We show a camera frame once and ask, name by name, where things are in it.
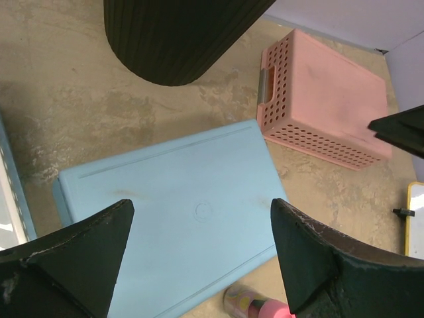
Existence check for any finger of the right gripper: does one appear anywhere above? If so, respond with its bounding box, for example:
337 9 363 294
368 105 424 156

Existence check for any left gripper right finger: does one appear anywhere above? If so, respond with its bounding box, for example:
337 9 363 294
270 199 423 317

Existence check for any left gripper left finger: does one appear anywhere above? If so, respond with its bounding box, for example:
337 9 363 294
1 199 134 317

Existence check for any pink perforated plastic basket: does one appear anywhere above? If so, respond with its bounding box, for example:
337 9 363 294
256 29 392 170

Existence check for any blue perforated plastic basket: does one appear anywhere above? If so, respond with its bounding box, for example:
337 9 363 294
52 119 286 317

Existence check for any large black plastic bucket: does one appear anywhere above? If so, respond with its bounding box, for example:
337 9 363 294
103 0 273 86

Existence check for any white perforated plastic basket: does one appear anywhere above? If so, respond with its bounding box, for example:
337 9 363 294
1 158 22 250

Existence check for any black marker clip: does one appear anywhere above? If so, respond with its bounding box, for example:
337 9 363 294
392 208 415 218

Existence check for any pink capped small bottle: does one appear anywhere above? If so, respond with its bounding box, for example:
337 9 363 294
223 283 295 318

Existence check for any yellow framed whiteboard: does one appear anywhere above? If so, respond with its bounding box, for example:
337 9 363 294
404 182 424 260

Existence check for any light blue basket under white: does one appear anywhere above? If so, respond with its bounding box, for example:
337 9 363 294
1 123 37 244

